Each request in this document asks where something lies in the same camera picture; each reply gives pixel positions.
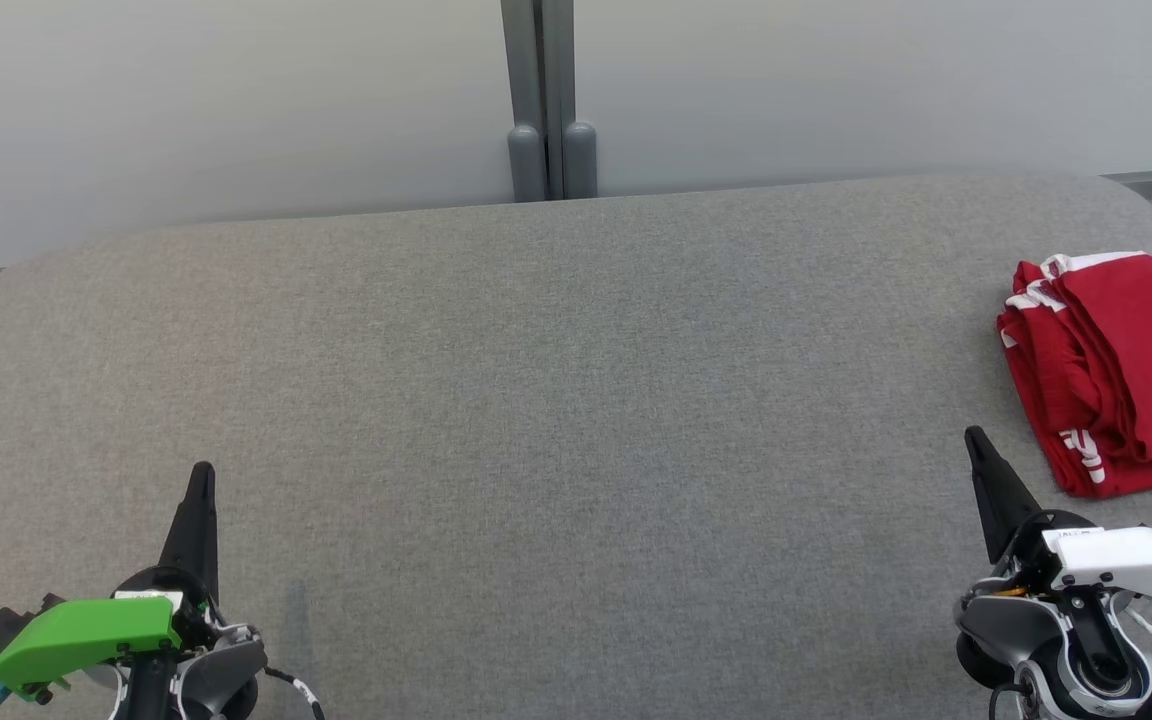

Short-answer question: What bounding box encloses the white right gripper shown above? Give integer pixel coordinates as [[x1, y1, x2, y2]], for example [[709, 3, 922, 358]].
[[963, 425, 1152, 609]]

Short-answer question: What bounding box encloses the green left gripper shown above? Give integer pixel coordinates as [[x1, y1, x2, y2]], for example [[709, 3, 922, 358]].
[[0, 460, 221, 703]]

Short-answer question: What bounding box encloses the red white striped shirt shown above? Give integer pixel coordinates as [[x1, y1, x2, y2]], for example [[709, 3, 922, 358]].
[[995, 258, 1152, 500]]

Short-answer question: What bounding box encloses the grey fabric sofa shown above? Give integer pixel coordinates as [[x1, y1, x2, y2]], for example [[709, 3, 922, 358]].
[[0, 172, 1152, 720]]

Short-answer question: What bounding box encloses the grey rounded cylinder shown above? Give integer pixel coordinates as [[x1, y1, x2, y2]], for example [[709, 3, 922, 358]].
[[507, 122, 550, 204], [561, 120, 600, 200]]

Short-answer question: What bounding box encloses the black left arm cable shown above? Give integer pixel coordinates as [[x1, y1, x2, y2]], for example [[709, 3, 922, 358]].
[[264, 664, 329, 720]]

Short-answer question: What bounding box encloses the grey vertical wall post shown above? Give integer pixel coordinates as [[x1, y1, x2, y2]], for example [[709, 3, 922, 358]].
[[500, 0, 577, 203]]

